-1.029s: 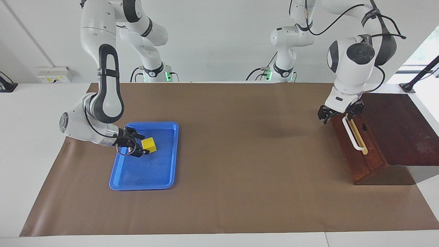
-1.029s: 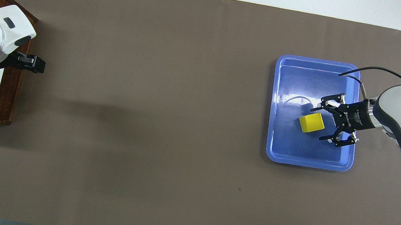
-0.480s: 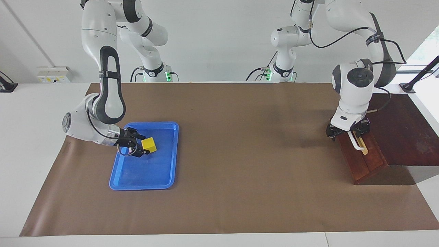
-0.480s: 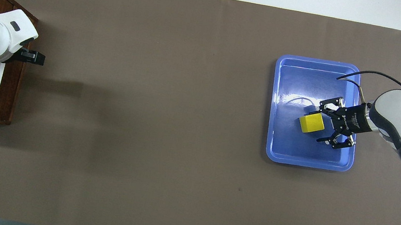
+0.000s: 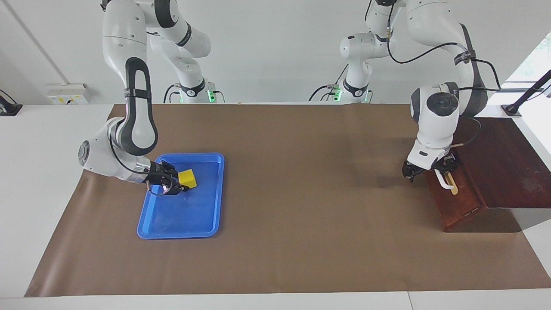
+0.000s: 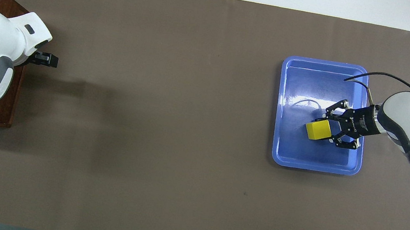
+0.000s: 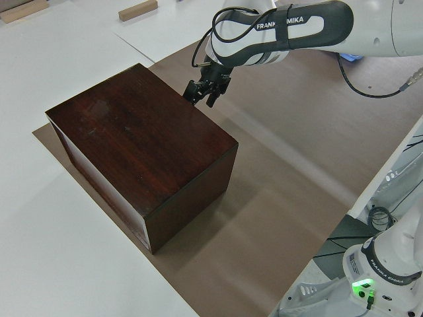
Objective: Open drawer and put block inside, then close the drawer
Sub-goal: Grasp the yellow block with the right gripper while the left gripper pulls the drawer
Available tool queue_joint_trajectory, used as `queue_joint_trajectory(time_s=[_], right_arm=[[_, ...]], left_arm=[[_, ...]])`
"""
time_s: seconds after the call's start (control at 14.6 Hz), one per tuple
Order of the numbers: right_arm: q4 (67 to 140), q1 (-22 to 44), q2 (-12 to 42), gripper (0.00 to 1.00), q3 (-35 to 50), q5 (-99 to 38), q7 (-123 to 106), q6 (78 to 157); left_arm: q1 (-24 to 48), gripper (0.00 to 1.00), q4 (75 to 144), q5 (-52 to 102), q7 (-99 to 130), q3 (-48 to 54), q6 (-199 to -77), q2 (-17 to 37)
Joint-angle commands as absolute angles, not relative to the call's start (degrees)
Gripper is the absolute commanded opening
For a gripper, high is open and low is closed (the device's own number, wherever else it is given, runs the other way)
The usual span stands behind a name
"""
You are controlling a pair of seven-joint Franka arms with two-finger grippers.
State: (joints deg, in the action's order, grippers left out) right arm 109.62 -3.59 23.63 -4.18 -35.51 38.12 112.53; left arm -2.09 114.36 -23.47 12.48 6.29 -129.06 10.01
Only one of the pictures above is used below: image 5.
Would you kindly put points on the blue plastic tray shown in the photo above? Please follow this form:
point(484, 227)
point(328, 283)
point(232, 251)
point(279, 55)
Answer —
point(189, 215)

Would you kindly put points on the dark wooden drawer cabinet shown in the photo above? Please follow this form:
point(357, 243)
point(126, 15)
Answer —
point(508, 163)

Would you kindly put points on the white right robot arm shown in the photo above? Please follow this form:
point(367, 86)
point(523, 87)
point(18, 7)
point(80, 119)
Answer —
point(129, 107)

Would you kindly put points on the black table clamp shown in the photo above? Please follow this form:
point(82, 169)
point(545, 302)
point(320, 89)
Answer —
point(8, 107)

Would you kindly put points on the brown table mat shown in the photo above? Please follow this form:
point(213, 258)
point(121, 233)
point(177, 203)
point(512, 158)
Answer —
point(301, 215)

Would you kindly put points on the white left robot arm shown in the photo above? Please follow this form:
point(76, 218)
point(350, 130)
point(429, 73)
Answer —
point(434, 116)

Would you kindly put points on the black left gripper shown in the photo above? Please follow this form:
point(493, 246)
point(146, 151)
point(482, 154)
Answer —
point(430, 171)

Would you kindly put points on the white wall socket box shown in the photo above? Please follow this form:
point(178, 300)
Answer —
point(69, 94)

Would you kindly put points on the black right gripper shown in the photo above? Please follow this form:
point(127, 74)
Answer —
point(161, 178)

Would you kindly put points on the yellow cube block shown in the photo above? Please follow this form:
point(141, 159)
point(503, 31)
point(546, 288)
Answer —
point(188, 177)

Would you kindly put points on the black stand with base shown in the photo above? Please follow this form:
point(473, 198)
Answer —
point(512, 110)

